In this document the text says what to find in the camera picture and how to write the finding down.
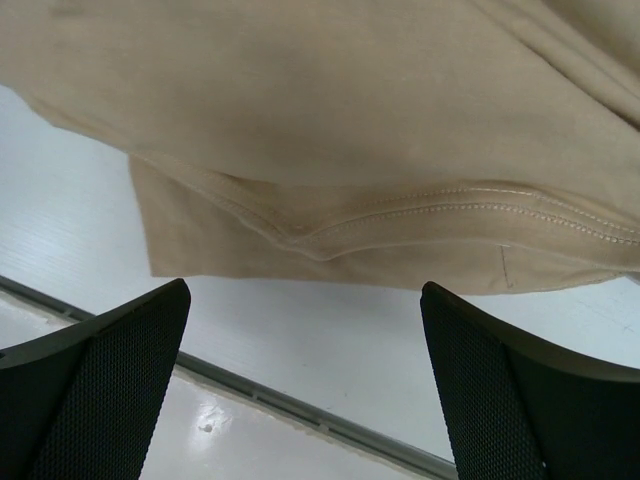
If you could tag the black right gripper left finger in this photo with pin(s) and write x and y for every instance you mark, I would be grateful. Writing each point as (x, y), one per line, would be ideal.
(83, 402)

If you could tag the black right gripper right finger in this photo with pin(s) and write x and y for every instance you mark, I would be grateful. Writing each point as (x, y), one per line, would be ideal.
(519, 407)

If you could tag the beige t-shirt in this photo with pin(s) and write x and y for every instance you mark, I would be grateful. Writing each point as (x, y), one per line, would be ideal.
(488, 146)

